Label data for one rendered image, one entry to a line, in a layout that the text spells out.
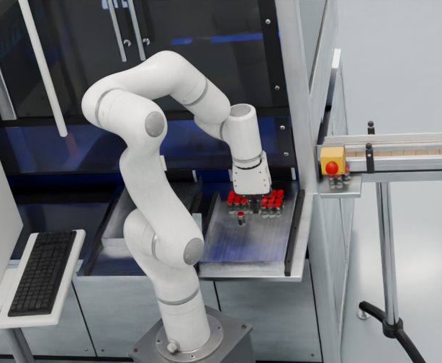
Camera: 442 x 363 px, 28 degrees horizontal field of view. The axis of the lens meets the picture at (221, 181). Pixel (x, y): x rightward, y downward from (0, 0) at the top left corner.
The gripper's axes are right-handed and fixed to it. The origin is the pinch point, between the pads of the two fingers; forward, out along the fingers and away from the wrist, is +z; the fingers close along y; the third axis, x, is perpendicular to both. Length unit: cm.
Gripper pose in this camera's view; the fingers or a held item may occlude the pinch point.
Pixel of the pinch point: (255, 205)
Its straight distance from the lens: 256.2
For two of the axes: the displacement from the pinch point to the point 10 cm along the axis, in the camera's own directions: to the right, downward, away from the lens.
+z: 1.6, 8.1, 5.7
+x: -1.8, 5.9, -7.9
